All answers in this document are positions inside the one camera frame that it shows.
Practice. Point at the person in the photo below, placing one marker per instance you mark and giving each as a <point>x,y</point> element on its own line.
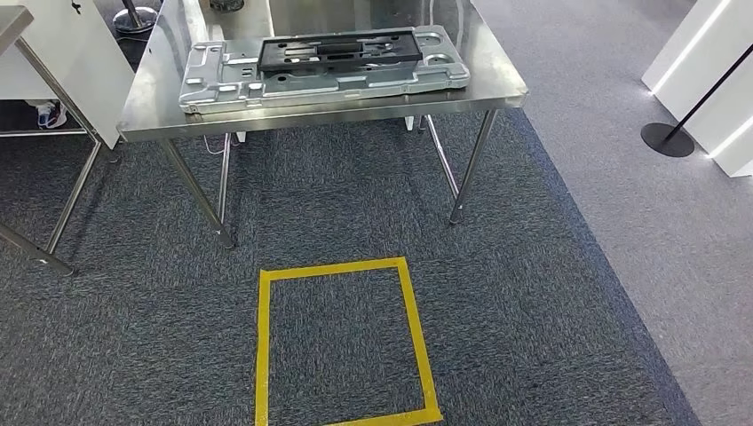
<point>52,114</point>

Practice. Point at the white display block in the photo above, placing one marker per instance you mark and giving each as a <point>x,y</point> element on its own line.
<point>706,59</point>

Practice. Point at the black plastic plate frame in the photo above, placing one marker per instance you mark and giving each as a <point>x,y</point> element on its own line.
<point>270,56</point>

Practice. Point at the chrome stanchion post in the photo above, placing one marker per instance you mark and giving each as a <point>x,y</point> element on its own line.
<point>134,20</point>

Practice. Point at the stamped silver metal panel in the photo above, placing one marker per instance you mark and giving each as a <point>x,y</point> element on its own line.
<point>223,82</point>

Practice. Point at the stainless steel table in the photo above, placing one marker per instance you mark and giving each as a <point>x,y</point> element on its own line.
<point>35,253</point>

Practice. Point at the black stanchion post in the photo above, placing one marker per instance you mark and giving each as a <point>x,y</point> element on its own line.
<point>668,140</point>

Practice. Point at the white board panel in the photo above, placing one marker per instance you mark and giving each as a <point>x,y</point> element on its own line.
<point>88,76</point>

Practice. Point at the stainless steel workbench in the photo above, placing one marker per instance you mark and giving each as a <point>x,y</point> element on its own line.
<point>500,76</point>

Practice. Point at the yellow floor tape square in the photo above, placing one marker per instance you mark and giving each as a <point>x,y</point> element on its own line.
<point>263,353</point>

